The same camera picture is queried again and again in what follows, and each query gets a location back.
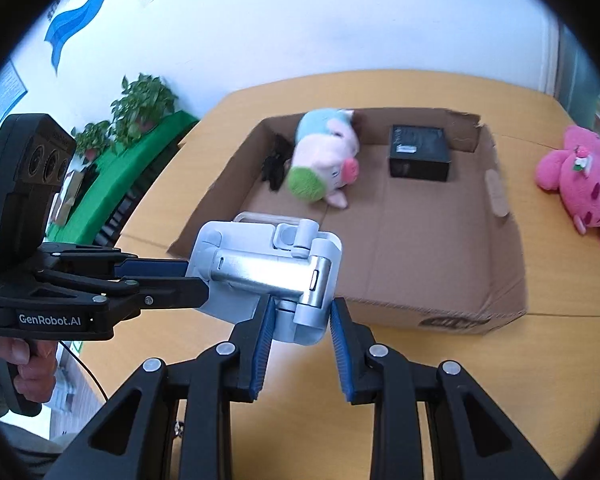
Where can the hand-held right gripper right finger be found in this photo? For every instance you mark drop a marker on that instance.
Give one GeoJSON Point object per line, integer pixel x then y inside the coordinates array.
{"type": "Point", "coordinates": [337, 350]}

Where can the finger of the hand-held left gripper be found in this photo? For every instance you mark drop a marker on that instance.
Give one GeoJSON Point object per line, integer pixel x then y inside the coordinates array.
{"type": "Point", "coordinates": [165, 292]}
{"type": "Point", "coordinates": [130, 266]}

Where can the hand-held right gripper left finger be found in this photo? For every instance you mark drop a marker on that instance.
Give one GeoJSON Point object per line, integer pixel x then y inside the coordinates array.
{"type": "Point", "coordinates": [260, 350]}

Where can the white folding phone stand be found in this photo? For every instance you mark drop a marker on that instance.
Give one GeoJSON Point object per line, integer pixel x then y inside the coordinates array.
{"type": "Point", "coordinates": [260, 265]}

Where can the cardboard box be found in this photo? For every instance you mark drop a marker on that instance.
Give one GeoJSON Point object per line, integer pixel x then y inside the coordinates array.
{"type": "Point", "coordinates": [420, 240]}

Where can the pastel plush pig toy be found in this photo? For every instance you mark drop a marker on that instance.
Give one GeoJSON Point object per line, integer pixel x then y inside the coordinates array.
{"type": "Point", "coordinates": [320, 160]}

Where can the small black box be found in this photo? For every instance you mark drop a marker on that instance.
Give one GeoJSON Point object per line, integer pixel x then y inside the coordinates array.
{"type": "Point", "coordinates": [420, 152]}

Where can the yellow wooden desktop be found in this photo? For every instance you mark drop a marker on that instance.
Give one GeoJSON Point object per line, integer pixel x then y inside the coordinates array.
{"type": "Point", "coordinates": [555, 360]}

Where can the person's left hand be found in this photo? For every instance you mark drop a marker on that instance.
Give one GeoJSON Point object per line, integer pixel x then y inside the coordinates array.
{"type": "Point", "coordinates": [35, 370]}

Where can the small brown box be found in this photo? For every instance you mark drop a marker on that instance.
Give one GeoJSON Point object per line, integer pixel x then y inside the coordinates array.
{"type": "Point", "coordinates": [67, 195]}

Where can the green table cloth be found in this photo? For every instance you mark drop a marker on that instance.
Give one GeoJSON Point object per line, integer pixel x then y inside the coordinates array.
{"type": "Point", "coordinates": [115, 175]}

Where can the small potted green plant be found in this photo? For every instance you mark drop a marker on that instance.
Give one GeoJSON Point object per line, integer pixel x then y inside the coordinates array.
{"type": "Point", "coordinates": [94, 140]}

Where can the large potted green plant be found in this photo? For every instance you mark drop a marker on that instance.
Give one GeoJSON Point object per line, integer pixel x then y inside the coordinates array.
{"type": "Point", "coordinates": [142, 105]}

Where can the black sunglasses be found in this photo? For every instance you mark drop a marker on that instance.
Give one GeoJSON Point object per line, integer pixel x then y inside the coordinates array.
{"type": "Point", "coordinates": [277, 165]}

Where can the pink plush toy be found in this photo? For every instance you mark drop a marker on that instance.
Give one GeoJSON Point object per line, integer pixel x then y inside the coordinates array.
{"type": "Point", "coordinates": [580, 180]}

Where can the frosted glass door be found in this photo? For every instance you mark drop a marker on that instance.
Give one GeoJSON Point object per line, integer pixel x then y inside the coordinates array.
{"type": "Point", "coordinates": [580, 75]}

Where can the black metal table frame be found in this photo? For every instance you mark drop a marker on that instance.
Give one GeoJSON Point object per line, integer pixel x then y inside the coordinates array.
{"type": "Point", "coordinates": [130, 205]}

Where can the blue framed wall poster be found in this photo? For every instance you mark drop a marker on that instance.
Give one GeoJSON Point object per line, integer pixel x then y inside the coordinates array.
{"type": "Point", "coordinates": [7, 87]}

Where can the blue wave wall decal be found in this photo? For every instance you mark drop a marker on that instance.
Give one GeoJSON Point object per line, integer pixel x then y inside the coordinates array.
{"type": "Point", "coordinates": [75, 20]}

